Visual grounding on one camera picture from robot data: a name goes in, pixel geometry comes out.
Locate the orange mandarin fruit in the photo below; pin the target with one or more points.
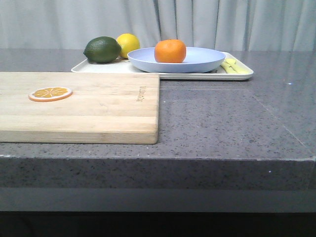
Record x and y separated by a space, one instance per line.
170 51

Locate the light blue plate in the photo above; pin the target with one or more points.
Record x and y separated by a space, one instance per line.
198 60

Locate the yellow print on tray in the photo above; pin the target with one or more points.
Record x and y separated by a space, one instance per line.
230 66

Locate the white rectangular tray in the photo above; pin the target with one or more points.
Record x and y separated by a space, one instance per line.
124 66

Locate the wooden cutting board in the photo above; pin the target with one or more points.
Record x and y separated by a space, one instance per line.
103 108

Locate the yellow lemon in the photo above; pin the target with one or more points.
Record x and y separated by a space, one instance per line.
128 43

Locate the green lime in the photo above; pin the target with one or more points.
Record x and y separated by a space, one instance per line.
102 50

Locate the orange slice toy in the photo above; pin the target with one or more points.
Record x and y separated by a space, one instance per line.
50 94

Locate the grey curtain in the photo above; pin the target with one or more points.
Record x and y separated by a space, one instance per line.
228 25

